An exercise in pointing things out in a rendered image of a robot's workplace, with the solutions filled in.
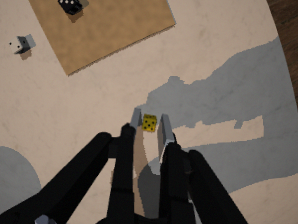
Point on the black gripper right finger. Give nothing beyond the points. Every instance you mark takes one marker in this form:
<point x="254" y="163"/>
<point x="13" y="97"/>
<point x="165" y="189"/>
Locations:
<point x="211" y="200"/>

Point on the black die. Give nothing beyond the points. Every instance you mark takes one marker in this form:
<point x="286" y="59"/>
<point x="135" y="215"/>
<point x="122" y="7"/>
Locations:
<point x="70" y="6"/>

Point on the yellow die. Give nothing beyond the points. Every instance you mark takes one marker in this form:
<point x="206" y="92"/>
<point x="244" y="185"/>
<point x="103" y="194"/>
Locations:
<point x="149" y="122"/>

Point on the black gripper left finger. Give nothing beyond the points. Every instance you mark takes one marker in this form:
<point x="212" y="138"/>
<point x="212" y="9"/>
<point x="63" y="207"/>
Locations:
<point x="58" y="199"/>

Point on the brown square mat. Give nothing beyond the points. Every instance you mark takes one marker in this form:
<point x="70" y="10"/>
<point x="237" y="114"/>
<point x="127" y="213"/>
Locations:
<point x="99" y="28"/>

